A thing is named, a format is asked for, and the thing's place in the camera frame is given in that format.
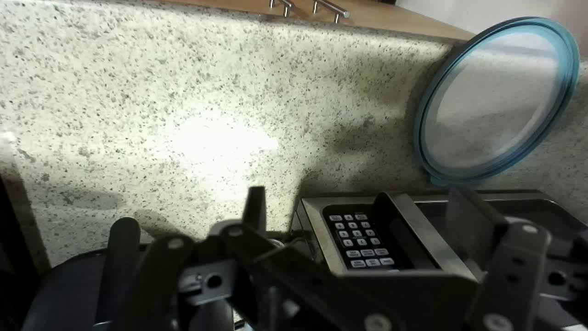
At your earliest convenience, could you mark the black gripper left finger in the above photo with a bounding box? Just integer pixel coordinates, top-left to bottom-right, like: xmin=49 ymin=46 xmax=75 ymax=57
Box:
xmin=97 ymin=186 xmax=277 ymax=331

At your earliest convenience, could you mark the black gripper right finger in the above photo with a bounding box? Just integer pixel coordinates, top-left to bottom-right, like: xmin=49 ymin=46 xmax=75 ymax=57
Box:
xmin=442 ymin=189 xmax=556 ymax=331

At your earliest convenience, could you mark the stainless steel black microwave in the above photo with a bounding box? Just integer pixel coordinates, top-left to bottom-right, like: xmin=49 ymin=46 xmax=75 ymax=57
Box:
xmin=292 ymin=189 xmax=588 ymax=331

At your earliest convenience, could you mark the black air fryer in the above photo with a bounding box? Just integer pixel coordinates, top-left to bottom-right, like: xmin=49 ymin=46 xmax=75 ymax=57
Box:
xmin=20 ymin=246 xmax=124 ymax=331

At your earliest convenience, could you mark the blue rimmed round plate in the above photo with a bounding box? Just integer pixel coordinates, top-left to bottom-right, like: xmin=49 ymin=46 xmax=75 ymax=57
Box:
xmin=411 ymin=15 xmax=582 ymax=186

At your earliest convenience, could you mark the wooden base cabinet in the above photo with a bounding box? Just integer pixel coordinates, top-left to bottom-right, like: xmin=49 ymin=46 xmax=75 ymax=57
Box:
xmin=139 ymin=0 xmax=475 ymax=44

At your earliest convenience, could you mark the metal cabinet handle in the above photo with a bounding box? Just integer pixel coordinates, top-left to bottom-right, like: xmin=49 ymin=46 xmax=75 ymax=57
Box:
xmin=266 ymin=0 xmax=297 ymax=18
xmin=310 ymin=0 xmax=352 ymax=26

